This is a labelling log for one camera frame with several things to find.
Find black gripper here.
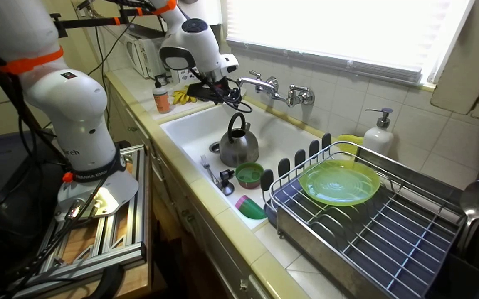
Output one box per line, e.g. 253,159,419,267
186,78,253,112

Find stainless steel kettle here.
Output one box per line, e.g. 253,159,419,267
220,112,260,167

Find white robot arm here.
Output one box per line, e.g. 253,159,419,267
0,0,238,215

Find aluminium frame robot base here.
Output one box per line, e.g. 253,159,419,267
7,144,150,299

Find chrome tap faucet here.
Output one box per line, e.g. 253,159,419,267
236,71,314,106

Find white kitchen sink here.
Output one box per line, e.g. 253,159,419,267
163,106,316,229

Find sink drain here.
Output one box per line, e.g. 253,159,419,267
208,142,220,152

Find yellow rubber gloves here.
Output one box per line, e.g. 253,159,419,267
173,89,198,104

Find orange soap bottle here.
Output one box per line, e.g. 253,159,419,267
153,79,171,112

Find small green bowl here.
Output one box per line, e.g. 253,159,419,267
236,162,263,189

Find dish brush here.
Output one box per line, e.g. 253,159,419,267
201,156,235,195

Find green plastic cup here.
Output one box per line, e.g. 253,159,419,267
235,194,266,219

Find yellow sponge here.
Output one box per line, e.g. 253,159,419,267
334,134,364,154

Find green plastic plate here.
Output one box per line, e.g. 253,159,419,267
299,159,379,205

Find white soap dispenser bottle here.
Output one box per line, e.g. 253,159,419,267
363,107,394,156

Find black orange clamp bar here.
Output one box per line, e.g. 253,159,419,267
50,0,160,36

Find metal dish drying rack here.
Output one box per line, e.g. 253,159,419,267
261,136,464,299

